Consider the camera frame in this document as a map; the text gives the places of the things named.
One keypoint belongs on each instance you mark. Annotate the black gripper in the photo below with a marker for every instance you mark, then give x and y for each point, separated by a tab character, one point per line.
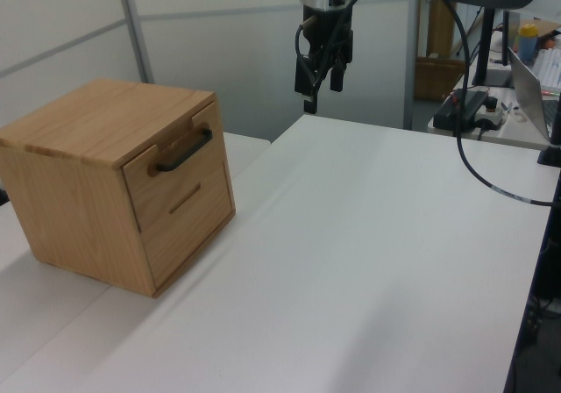
326	29

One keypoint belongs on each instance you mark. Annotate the brown wooden furniture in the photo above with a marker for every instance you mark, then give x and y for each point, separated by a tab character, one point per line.
434	77

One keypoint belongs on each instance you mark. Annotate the black power box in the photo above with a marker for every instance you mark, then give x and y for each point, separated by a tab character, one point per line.
460	108

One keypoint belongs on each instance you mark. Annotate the black monitor stand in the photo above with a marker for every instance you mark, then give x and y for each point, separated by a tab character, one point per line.
484	46

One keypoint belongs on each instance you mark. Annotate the emergency stop button box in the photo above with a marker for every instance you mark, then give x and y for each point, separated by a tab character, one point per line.
493	114

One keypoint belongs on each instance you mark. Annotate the scissors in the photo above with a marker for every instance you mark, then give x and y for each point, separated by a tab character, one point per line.
510	110

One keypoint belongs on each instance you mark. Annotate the grey laptop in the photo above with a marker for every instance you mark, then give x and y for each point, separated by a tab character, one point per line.
526	90

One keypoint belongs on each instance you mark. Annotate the blue bottle with yellow lid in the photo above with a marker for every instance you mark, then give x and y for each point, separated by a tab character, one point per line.
527	44

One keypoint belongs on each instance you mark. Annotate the white keyboard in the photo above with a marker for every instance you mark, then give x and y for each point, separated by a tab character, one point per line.
550	68

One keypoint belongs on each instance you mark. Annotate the wooden cabinet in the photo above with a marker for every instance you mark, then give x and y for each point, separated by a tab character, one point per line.
66	191

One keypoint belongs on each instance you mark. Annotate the grey metal partition post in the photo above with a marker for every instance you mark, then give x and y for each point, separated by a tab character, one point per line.
136	29
412	59

